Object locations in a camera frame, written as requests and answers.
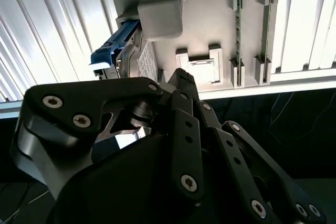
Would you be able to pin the hard disk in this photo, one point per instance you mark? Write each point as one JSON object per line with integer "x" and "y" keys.
{"x": 120, "y": 37}

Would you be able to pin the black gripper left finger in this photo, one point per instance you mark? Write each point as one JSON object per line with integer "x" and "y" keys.
{"x": 78, "y": 95}

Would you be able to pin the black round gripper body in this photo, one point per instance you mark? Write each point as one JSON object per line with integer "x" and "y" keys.
{"x": 126, "y": 182}

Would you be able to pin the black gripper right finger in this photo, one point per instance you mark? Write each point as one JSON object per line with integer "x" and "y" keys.
{"x": 231, "y": 153}

